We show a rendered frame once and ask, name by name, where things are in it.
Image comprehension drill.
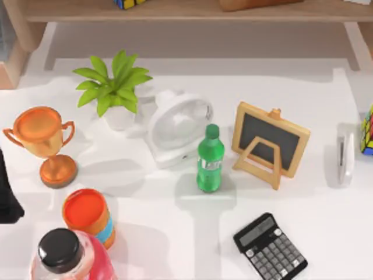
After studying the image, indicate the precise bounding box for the white desk fan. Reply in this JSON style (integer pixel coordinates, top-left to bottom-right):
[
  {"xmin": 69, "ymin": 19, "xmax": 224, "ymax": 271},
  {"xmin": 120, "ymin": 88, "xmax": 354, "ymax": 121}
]
[{"xmin": 147, "ymin": 90, "xmax": 214, "ymax": 170}]

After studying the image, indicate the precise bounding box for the green bottle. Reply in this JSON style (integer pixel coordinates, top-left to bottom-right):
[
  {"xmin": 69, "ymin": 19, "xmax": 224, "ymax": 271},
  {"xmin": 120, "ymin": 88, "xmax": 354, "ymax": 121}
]
[{"xmin": 196, "ymin": 124, "xmax": 226, "ymax": 194}]

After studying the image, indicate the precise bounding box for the wooden framed blackboard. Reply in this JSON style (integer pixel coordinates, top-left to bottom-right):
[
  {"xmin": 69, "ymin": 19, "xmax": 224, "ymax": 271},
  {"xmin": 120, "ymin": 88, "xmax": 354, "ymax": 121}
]
[{"xmin": 231, "ymin": 101, "xmax": 311, "ymax": 191}]

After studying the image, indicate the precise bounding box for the green plant in white pot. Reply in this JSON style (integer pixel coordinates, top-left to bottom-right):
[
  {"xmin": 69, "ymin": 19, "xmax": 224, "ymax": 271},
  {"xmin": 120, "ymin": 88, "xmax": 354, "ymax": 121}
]
[{"xmin": 72, "ymin": 50, "xmax": 153, "ymax": 131}]

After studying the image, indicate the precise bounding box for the orange and blue cup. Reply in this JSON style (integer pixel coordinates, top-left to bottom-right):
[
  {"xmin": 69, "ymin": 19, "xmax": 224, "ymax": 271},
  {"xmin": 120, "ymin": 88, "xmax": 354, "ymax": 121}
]
[{"xmin": 62, "ymin": 188, "xmax": 117, "ymax": 250}]

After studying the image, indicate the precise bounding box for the wooden shelf unit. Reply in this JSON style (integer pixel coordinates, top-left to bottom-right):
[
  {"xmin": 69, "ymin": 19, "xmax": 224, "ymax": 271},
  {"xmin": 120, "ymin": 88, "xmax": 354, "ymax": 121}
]
[{"xmin": 0, "ymin": 0, "xmax": 373, "ymax": 90}]

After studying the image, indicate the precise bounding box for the black calculator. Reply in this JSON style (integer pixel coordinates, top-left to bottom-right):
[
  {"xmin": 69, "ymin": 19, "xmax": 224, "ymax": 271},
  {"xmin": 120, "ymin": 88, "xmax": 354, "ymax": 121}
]
[{"xmin": 233, "ymin": 212, "xmax": 308, "ymax": 280}]

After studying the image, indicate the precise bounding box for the orange trophy cup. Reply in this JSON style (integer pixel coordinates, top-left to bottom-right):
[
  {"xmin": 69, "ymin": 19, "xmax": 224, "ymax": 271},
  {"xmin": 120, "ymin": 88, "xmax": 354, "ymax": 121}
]
[{"xmin": 2, "ymin": 106, "xmax": 79, "ymax": 189}]

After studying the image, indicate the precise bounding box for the multicoloured puzzle cube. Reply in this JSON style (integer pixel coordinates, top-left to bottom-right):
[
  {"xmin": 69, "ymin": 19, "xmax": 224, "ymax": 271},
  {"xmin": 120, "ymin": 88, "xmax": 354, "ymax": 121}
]
[
  {"xmin": 112, "ymin": 0, "xmax": 146, "ymax": 11},
  {"xmin": 361, "ymin": 103, "xmax": 373, "ymax": 158}
]

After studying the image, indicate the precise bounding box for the white rounded gadget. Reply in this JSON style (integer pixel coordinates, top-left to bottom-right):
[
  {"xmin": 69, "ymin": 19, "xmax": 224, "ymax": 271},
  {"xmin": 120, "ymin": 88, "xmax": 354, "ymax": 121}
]
[{"xmin": 336, "ymin": 122, "xmax": 356, "ymax": 186}]

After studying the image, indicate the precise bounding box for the red bottle with black cap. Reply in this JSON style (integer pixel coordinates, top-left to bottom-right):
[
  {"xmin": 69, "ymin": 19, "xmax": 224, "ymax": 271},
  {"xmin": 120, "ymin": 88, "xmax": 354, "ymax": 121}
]
[{"xmin": 30, "ymin": 228, "xmax": 119, "ymax": 280}]

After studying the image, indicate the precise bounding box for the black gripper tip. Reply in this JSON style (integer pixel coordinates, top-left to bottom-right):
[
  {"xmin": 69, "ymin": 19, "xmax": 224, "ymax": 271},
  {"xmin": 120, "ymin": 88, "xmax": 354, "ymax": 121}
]
[{"xmin": 0, "ymin": 149, "xmax": 25, "ymax": 225}]

